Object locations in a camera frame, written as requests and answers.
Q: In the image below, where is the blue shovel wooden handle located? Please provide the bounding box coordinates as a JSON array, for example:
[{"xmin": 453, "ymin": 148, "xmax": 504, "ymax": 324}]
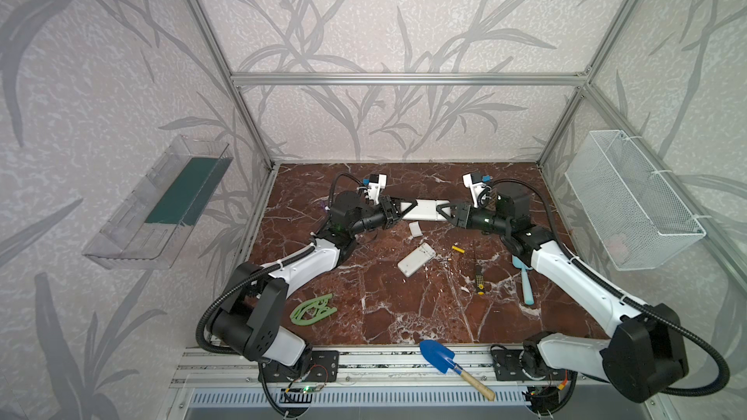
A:
[{"xmin": 419, "ymin": 340, "xmax": 496, "ymax": 402}]

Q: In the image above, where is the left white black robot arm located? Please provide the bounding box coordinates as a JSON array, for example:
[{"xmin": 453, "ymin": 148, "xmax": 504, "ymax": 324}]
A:
[{"xmin": 196, "ymin": 191, "xmax": 418, "ymax": 371}]

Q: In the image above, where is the white battery cover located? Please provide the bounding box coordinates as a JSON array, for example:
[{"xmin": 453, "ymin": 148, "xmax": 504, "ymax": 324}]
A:
[{"xmin": 409, "ymin": 222, "xmax": 423, "ymax": 237}]

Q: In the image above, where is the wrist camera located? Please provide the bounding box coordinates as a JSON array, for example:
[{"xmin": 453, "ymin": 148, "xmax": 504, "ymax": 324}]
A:
[
  {"xmin": 463, "ymin": 172, "xmax": 492, "ymax": 208},
  {"xmin": 362, "ymin": 174, "xmax": 387, "ymax": 204}
]

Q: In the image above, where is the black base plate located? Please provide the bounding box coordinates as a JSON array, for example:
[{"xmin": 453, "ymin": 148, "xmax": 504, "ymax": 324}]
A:
[
  {"xmin": 489, "ymin": 344, "xmax": 567, "ymax": 385},
  {"xmin": 259, "ymin": 349, "xmax": 340, "ymax": 383}
]

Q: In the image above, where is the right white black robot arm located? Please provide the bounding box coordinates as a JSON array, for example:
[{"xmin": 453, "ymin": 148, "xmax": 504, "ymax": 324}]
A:
[{"xmin": 436, "ymin": 179, "xmax": 731, "ymax": 404}]

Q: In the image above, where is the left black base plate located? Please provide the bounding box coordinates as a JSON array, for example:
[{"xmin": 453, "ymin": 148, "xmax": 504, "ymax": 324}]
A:
[{"xmin": 259, "ymin": 349, "xmax": 340, "ymax": 383}]

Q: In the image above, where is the black yellow screwdriver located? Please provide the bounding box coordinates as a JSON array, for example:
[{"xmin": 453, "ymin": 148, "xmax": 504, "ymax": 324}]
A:
[{"xmin": 475, "ymin": 264, "xmax": 486, "ymax": 296}]

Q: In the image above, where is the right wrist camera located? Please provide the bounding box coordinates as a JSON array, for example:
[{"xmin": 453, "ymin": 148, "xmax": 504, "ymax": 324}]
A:
[{"xmin": 463, "ymin": 172, "xmax": 492, "ymax": 208}]

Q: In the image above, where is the green plastic hanger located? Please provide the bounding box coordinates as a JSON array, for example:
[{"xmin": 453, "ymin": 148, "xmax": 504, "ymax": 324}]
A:
[{"xmin": 290, "ymin": 294, "xmax": 338, "ymax": 327}]

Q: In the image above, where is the clear plastic wall bin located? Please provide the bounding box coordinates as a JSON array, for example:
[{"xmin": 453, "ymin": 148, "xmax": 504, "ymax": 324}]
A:
[{"xmin": 83, "ymin": 135, "xmax": 233, "ymax": 270}]

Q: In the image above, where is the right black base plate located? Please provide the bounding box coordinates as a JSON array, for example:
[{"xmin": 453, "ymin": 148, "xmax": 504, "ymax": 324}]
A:
[{"xmin": 489, "ymin": 344, "xmax": 567, "ymax": 385}]

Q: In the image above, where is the aluminium front rail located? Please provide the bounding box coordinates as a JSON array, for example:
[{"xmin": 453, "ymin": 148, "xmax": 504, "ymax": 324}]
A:
[{"xmin": 168, "ymin": 345, "xmax": 666, "ymax": 389}]

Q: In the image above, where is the light blue spatula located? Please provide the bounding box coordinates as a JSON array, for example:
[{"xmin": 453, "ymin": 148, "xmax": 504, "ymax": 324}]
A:
[{"xmin": 512, "ymin": 256, "xmax": 535, "ymax": 306}]

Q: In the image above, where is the white remote control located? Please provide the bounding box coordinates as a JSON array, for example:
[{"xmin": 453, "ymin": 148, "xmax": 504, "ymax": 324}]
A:
[
  {"xmin": 404, "ymin": 199, "xmax": 451, "ymax": 222},
  {"xmin": 398, "ymin": 243, "xmax": 436, "ymax": 277}
]

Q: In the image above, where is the white wire basket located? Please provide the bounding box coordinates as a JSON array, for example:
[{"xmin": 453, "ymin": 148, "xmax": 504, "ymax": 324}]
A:
[{"xmin": 565, "ymin": 129, "xmax": 706, "ymax": 271}]

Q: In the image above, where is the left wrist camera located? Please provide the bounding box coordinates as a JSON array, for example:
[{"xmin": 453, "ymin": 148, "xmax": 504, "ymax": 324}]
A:
[{"xmin": 362, "ymin": 174, "xmax": 387, "ymax": 204}]

